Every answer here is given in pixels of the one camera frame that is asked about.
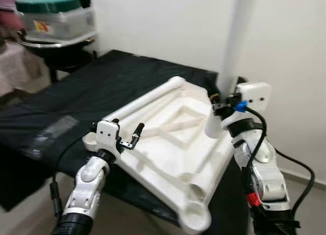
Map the white plastic table top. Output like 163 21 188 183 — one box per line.
81 77 242 234

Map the black tablecloth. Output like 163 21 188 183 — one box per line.
0 49 253 235

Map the black wok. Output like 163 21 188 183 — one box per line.
18 34 97 68

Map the clear plastic storage box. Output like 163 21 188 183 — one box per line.
18 8 97 42

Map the beige cloth covered bench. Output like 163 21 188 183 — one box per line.
0 41 46 96

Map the green pot with lid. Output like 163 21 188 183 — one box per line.
14 0 85 14

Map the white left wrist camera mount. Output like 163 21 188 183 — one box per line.
95 119 122 155

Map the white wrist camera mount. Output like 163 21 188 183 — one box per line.
95 119 122 155
220 82 271 129

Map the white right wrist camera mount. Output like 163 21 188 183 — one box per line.
220 82 271 129

